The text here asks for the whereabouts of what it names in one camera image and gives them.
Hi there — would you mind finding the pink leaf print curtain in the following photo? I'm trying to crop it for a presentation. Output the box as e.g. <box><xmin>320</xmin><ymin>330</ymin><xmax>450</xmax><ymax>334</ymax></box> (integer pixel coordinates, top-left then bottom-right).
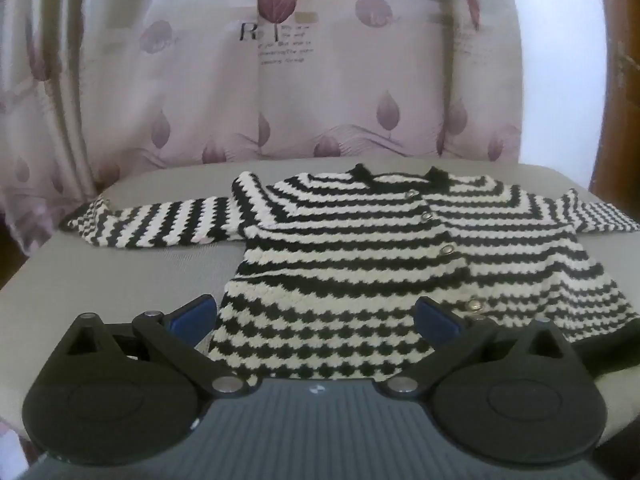
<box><xmin>1</xmin><ymin>0</ymin><xmax>523</xmax><ymax>255</ymax></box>

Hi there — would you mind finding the brown wooden door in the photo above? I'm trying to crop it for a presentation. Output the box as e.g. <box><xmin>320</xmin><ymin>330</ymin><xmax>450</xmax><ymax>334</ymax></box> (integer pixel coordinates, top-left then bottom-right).
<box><xmin>590</xmin><ymin>0</ymin><xmax>640</xmax><ymax>216</ymax></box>

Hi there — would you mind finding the black white striped knit sweater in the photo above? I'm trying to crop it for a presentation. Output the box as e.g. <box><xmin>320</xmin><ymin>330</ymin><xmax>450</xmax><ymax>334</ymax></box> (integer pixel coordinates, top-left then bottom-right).
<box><xmin>62</xmin><ymin>166</ymin><xmax>639</xmax><ymax>382</ymax></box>

